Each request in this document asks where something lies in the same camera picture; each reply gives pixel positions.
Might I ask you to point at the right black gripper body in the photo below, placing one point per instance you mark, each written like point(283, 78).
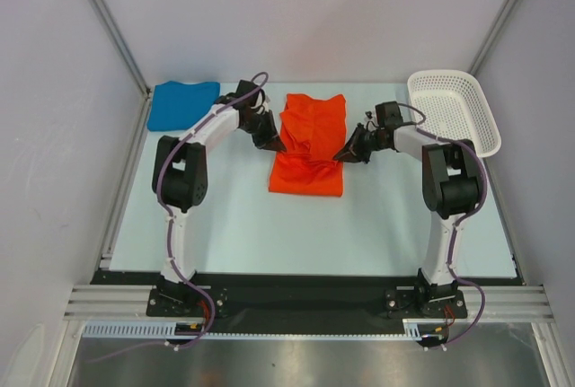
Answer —
point(362, 142)

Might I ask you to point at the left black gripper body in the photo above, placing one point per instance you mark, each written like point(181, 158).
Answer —
point(260, 127)

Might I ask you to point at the orange t shirt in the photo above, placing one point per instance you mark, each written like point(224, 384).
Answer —
point(313, 131)

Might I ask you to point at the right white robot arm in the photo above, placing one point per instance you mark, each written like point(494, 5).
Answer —
point(453, 189)

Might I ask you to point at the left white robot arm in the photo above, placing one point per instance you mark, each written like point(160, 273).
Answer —
point(180, 177)

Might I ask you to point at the folded blue t shirt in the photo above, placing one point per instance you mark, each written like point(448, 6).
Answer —
point(177, 106)

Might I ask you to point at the white plastic basket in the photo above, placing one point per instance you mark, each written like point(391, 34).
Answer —
point(455, 107)

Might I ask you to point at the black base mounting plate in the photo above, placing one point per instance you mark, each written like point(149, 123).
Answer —
point(315, 321)

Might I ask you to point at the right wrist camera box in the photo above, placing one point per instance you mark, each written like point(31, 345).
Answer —
point(388, 115)

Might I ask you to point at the white slotted cable duct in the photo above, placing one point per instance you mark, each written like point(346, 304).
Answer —
point(402, 330)

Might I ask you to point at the right aluminium corner post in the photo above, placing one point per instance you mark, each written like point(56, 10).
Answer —
point(491, 38)

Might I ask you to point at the aluminium corner post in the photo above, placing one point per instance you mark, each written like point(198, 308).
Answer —
point(491, 38)
point(118, 41)

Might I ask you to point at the left aluminium corner post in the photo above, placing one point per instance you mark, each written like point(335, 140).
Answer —
point(118, 41)

